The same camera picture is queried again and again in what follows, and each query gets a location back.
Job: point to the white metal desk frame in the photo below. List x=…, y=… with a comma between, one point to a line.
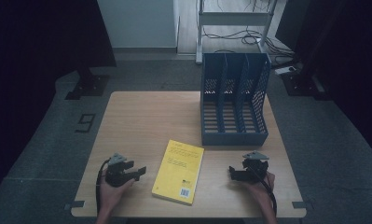
x=233, y=18

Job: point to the black stand base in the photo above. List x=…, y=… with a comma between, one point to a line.
x=301, y=84
x=89, y=85

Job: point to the white power strip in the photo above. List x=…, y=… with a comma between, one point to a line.
x=285, y=70

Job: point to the person's right hand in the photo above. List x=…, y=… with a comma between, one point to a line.
x=261, y=189

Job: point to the yellow book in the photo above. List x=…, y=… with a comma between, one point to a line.
x=179, y=172

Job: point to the blue plastic file rack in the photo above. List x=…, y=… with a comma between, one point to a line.
x=233, y=102

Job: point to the black curtain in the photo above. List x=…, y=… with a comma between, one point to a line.
x=34, y=46
x=345, y=62

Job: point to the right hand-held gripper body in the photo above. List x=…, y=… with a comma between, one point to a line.
x=255, y=169

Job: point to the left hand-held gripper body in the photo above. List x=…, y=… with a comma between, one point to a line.
x=116, y=174

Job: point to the white partition panel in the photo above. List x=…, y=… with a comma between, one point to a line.
x=140, y=23

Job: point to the person's left hand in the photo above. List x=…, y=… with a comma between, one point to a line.
x=110, y=196

